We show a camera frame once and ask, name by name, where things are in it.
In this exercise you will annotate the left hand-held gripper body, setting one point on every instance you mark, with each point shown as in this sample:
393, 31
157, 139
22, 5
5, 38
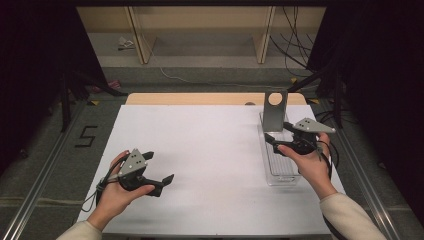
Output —
133, 166

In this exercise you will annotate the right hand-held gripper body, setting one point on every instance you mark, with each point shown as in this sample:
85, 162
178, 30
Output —
308, 133

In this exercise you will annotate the clear plastic box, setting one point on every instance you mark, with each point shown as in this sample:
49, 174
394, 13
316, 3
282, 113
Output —
281, 166

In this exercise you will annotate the person's right hand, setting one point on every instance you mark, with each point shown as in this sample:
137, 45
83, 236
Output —
311, 170

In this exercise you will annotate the person's left hand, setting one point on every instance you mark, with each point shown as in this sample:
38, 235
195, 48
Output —
111, 196

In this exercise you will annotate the black tripod stand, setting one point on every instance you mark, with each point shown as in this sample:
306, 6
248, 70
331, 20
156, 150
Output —
336, 86
71, 86

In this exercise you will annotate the white table mat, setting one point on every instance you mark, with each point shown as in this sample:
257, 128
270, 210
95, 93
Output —
206, 143

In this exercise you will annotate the pink cloth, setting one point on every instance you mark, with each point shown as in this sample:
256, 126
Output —
111, 85

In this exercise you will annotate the black curtain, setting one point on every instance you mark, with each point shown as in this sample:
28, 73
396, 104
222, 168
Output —
383, 83
33, 66

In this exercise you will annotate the crumpled white paper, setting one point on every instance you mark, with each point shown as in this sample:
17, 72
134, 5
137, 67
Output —
126, 43

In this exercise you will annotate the beige wooden desk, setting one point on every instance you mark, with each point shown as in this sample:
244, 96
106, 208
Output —
200, 20

